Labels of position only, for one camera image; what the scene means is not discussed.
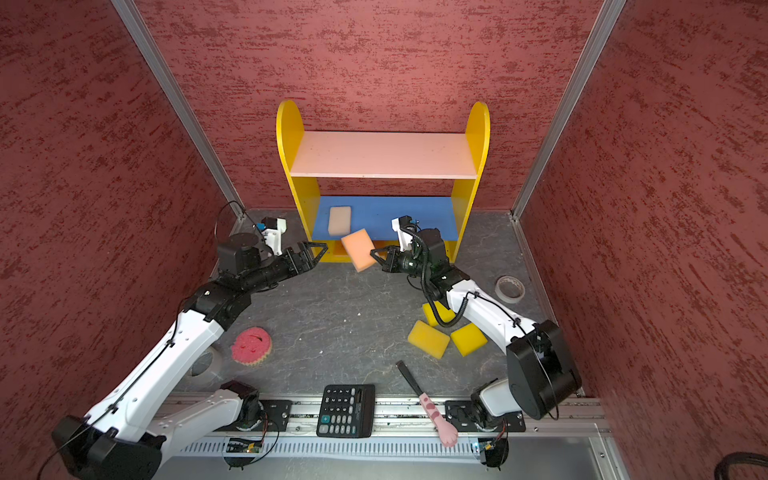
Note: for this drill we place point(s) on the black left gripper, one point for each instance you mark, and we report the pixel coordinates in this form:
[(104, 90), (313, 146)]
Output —
[(295, 265)]

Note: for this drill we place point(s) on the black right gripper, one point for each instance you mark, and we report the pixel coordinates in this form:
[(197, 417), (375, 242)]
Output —
[(392, 263)]

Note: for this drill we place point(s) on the peach orange sponge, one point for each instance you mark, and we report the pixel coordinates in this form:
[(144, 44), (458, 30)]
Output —
[(358, 246)]

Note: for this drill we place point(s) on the pale pink sponge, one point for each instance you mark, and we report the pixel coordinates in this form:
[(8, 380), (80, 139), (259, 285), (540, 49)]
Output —
[(339, 221)]

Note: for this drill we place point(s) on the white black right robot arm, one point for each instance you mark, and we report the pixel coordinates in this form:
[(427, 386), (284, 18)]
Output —
[(541, 372)]

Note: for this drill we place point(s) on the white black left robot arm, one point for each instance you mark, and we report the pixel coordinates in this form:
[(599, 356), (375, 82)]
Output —
[(120, 437)]

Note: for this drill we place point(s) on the pink round smiley sponge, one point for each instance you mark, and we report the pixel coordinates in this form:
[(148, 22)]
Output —
[(252, 346)]

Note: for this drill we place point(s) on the white tape roll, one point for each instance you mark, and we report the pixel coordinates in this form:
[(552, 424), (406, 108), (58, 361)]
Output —
[(509, 289)]

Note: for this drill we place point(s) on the grey tape roll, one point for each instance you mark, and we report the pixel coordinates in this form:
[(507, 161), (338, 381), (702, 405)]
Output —
[(207, 366)]

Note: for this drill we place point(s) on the black calculator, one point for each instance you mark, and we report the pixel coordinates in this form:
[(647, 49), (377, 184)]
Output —
[(347, 411)]

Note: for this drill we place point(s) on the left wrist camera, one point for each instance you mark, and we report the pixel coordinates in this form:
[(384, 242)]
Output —
[(272, 230)]

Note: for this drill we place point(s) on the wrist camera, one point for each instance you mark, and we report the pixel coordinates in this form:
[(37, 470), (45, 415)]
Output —
[(272, 230), (405, 229)]

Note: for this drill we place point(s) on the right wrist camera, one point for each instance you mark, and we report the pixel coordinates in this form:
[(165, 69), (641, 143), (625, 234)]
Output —
[(405, 229)]

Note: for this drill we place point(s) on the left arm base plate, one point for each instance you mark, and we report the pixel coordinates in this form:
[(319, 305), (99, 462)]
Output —
[(276, 414)]

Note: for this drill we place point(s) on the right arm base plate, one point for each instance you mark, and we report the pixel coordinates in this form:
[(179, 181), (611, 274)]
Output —
[(469, 416)]

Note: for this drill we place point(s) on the pink handled black brush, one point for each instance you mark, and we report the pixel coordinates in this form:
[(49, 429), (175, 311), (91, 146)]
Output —
[(447, 433)]

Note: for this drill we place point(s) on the perforated cable duct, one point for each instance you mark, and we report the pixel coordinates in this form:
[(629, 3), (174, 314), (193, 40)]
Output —
[(372, 449)]

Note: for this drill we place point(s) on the black cable corner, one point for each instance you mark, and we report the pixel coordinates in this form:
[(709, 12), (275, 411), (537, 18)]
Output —
[(722, 469)]

